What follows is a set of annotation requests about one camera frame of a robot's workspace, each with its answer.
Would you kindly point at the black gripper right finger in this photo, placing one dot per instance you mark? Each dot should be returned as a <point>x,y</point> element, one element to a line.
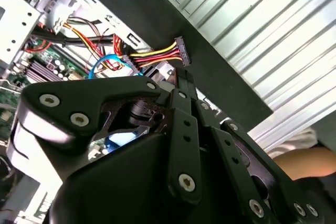
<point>236,161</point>

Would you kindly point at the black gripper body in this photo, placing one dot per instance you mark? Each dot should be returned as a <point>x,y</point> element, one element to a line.
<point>118,195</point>

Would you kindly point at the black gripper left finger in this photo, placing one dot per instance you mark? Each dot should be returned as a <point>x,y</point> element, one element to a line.
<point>78,95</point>

